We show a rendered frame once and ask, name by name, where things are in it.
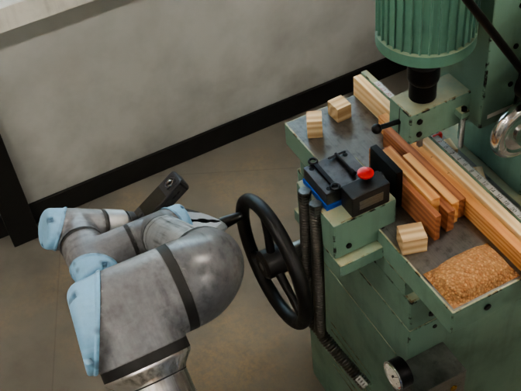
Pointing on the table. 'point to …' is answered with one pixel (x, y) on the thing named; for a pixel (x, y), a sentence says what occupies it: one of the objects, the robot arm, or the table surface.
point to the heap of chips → (470, 275)
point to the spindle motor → (425, 32)
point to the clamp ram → (394, 174)
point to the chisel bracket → (431, 114)
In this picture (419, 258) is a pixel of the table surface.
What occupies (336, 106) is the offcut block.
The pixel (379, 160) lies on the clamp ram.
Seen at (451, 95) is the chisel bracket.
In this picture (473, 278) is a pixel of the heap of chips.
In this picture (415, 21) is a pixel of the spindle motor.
